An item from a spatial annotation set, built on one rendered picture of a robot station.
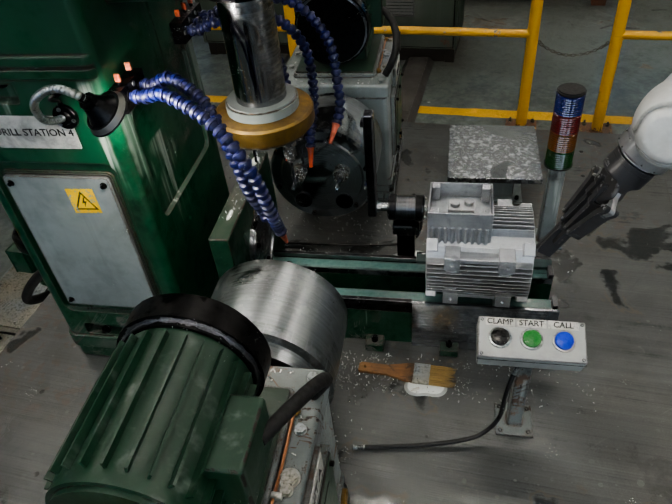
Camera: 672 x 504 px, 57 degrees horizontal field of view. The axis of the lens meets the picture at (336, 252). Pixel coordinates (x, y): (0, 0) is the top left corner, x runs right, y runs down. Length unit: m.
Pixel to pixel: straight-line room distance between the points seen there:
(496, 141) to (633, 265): 0.50
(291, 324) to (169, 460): 0.39
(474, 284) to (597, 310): 0.38
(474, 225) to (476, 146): 0.63
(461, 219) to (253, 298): 0.42
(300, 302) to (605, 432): 0.64
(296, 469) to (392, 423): 0.48
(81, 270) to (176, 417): 0.69
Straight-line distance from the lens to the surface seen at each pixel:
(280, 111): 1.08
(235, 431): 0.66
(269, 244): 1.37
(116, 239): 1.19
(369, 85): 1.56
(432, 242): 1.17
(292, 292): 1.00
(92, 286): 1.32
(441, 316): 1.29
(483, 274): 1.19
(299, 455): 0.81
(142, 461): 0.63
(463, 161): 1.71
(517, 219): 1.21
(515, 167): 1.69
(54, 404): 1.47
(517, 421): 1.25
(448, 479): 1.20
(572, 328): 1.07
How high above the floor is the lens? 1.85
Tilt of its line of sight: 41 degrees down
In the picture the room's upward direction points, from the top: 6 degrees counter-clockwise
